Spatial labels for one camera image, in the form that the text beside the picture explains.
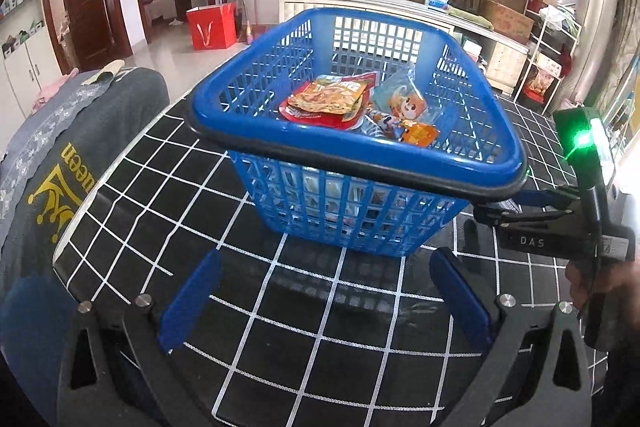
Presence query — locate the blue plastic basket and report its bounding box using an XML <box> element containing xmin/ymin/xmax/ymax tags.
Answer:
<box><xmin>184</xmin><ymin>8</ymin><xmax>527</xmax><ymax>257</ymax></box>

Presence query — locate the orange cartoon snack packet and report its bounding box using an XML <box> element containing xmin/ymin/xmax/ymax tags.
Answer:
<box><xmin>367</xmin><ymin>107</ymin><xmax>438</xmax><ymax>147</ymax></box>

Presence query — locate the light blue cartoon packet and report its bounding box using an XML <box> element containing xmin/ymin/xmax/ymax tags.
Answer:
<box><xmin>371</xmin><ymin>63</ymin><xmax>427</xmax><ymax>120</ymax></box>

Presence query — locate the red white yellow snack pouch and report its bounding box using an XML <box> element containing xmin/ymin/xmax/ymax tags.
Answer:
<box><xmin>279</xmin><ymin>72</ymin><xmax>381</xmax><ymax>131</ymax></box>

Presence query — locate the orange noodle snack packet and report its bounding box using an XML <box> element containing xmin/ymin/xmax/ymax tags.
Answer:
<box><xmin>288</xmin><ymin>77</ymin><xmax>369</xmax><ymax>116</ymax></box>

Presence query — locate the person's right hand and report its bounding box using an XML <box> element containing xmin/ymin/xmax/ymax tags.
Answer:
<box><xmin>565</xmin><ymin>260</ymin><xmax>639</xmax><ymax>322</ymax></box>

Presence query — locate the black white grid tablecloth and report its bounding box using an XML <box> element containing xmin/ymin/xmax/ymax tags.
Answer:
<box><xmin>53</xmin><ymin>105</ymin><xmax>570</xmax><ymax>426</ymax></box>

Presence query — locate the white tufted tv cabinet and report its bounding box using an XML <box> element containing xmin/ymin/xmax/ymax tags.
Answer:
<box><xmin>279</xmin><ymin>0</ymin><xmax>528</xmax><ymax>95</ymax></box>

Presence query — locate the white metal shelf rack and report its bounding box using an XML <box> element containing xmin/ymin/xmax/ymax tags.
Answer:
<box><xmin>513</xmin><ymin>0</ymin><xmax>582</xmax><ymax>115</ymax></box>

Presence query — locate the brown cardboard box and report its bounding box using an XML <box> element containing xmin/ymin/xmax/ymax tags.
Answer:
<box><xmin>480</xmin><ymin>0</ymin><xmax>535</xmax><ymax>44</ymax></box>

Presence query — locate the grey queen print cloth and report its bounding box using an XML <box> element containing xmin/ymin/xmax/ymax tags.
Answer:
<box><xmin>1</xmin><ymin>64</ymin><xmax>169</xmax><ymax>291</ymax></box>

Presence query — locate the green folded cloth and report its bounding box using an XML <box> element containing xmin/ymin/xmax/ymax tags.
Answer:
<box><xmin>446</xmin><ymin>5</ymin><xmax>494</xmax><ymax>31</ymax></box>

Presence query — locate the standing air conditioner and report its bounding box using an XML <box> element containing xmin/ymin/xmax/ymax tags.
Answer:
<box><xmin>558</xmin><ymin>0</ymin><xmax>618</xmax><ymax>108</ymax></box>

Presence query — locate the blue tissue box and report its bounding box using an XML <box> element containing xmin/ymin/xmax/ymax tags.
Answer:
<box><xmin>424</xmin><ymin>0</ymin><xmax>449</xmax><ymax>11</ymax></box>

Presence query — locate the red paper gift bag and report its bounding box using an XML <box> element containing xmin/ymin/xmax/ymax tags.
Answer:
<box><xmin>186</xmin><ymin>3</ymin><xmax>238</xmax><ymax>51</ymax></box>

